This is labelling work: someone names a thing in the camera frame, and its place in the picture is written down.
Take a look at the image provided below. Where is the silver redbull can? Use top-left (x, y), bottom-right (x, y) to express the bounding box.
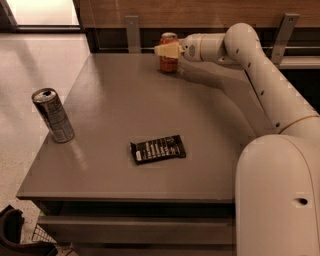
top-left (31, 88), bottom-right (74, 143)

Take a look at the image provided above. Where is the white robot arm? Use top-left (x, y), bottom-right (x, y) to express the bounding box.
top-left (154, 23), bottom-right (320, 256)

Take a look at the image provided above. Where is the left metal rail bracket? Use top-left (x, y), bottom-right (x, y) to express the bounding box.
top-left (125, 15), bottom-right (141, 54)

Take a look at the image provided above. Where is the right metal rail bracket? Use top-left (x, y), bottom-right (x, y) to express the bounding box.
top-left (271, 13), bottom-right (300, 65)

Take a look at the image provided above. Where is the grey cabinet drawer front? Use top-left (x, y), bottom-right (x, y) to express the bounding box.
top-left (38, 216), bottom-right (236, 245)

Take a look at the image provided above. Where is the metal rail bracket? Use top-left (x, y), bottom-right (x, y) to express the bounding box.
top-left (271, 13), bottom-right (300, 65)
top-left (125, 15), bottom-right (141, 54)

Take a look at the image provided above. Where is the wire mesh basket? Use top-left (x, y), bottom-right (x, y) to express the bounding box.
top-left (31, 225), bottom-right (55, 243)

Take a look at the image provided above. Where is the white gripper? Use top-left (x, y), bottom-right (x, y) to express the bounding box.
top-left (154, 34), bottom-right (203, 62)

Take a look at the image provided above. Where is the black snack bar wrapper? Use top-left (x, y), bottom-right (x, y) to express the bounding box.
top-left (130, 135), bottom-right (186, 165)

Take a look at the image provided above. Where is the red coke can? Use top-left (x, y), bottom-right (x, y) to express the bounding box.
top-left (160, 32), bottom-right (178, 73)

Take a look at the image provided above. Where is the black object on floor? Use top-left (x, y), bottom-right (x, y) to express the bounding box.
top-left (0, 205), bottom-right (58, 256)

